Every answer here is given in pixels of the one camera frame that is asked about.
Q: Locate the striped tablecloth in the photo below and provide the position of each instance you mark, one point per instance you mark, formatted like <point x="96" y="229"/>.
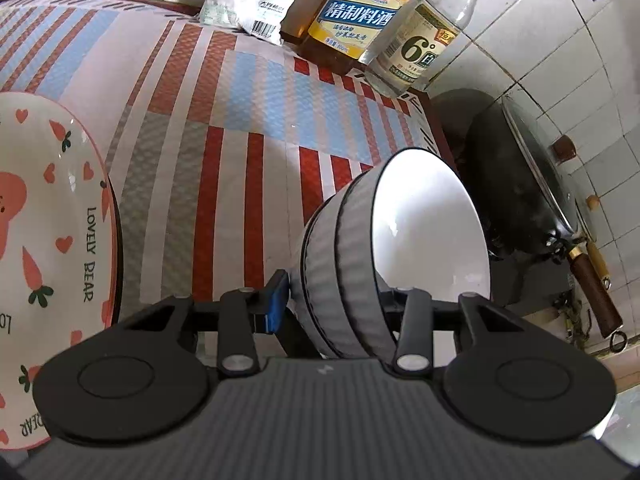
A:
<point x="200" y="160"/>

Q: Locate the yellow-label cooking wine bottle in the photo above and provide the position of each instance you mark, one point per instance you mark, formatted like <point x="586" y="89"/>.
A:
<point x="350" y="15"/>

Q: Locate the brown wall hook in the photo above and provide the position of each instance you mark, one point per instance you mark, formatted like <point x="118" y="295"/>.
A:
<point x="565" y="149"/>
<point x="593" y="203"/>

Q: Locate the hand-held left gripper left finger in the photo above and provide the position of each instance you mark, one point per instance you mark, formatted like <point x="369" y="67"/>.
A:
<point x="275" y="305"/>

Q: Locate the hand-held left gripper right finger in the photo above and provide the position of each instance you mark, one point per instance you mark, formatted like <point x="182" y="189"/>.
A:
<point x="415" y="320"/>

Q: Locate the clear yellow-cap vinegar bottle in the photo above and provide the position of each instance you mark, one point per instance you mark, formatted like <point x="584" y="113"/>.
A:
<point x="415" y="50"/>

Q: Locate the pink carrot-print plate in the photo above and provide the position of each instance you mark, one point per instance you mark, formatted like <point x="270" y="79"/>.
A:
<point x="45" y="240"/>

